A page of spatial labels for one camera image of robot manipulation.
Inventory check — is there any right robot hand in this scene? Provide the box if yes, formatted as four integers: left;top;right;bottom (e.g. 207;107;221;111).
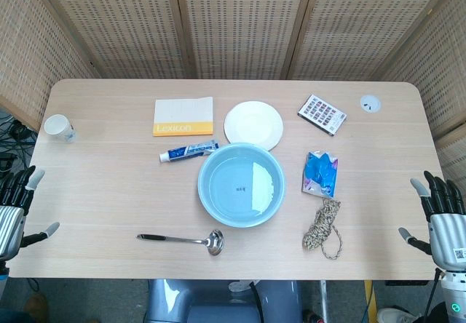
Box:
398;170;466;271

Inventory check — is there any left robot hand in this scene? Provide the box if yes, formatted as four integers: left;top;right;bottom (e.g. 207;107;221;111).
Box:
0;165;60;262

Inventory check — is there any steel ladle with black handle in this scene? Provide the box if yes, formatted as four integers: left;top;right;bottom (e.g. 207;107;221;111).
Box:
136;229;224;257

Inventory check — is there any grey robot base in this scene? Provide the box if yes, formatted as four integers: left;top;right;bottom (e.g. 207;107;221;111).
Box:
143;279;304;323

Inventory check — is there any light blue bowl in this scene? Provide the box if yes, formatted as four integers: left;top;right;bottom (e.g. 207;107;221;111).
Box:
197;143;287;228

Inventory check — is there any white paper cup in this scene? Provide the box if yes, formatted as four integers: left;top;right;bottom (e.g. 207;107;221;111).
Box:
44;113;79;143

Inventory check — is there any white sneaker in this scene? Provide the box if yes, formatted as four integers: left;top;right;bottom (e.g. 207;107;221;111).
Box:
376;307;419;323

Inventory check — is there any crumpled blue snack packet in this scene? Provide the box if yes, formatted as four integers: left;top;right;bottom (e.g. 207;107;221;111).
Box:
301;150;339;198

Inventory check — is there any box with colourful grid print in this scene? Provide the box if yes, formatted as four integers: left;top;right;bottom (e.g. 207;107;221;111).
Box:
297;94;347;137

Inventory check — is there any blue and white toothpaste tube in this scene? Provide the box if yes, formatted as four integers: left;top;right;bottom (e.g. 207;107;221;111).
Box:
158;139;221;164

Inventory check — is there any white and orange Lexicon book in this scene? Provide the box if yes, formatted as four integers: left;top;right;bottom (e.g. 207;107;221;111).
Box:
151;96;215;137

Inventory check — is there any white round plate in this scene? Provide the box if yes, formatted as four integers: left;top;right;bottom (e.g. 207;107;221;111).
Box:
224;100;285;152

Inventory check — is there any woven bamboo folding screen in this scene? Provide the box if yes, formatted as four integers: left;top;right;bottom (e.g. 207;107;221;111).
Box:
0;0;466;189

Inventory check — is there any tangle of black floor cables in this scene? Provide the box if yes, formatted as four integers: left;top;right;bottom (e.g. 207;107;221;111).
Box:
0;111;38;178

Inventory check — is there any coiled braided rope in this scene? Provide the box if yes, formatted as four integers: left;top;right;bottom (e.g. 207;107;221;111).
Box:
302;197;344;260

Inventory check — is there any white round cable grommet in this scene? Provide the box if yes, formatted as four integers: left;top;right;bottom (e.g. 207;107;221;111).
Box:
360;95;382;113

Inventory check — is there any black cable on robot base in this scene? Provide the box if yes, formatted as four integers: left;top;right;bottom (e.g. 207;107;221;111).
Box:
248;281;266;323

